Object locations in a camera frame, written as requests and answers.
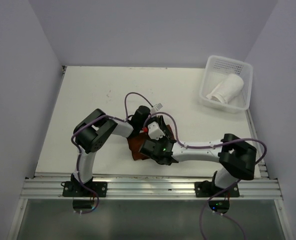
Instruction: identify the brown towel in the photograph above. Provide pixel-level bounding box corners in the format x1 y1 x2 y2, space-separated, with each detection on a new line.
127 124 175 161

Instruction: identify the white towel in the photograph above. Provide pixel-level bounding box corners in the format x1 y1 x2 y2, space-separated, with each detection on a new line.
206 73 244 104

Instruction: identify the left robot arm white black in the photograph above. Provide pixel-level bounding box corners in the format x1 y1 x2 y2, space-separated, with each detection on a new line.
70 105 174 197

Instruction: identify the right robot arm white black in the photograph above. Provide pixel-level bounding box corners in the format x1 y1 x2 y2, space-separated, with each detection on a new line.
139 133 257 196

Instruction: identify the white plastic basket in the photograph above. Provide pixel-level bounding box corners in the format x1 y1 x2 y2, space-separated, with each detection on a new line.
199 55 253 113

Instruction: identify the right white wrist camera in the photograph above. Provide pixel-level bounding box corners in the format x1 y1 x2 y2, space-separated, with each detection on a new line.
143 121 166 140

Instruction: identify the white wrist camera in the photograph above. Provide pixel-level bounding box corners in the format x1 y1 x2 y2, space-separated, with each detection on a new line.
143 121 166 140
150 103 163 114

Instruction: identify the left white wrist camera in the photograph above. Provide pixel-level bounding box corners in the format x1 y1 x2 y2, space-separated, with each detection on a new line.
150 103 163 114

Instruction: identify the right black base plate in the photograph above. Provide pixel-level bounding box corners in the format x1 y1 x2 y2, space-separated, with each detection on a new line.
194 180 240 198

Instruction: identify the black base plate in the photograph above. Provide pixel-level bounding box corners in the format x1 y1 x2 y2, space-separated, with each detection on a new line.
61 181 108 198
194 180 240 198

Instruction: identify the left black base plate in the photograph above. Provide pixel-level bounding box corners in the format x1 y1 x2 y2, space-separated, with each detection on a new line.
61 181 108 198

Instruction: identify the aluminium mounting rail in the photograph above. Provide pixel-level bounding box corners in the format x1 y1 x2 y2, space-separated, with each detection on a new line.
19 173 283 200

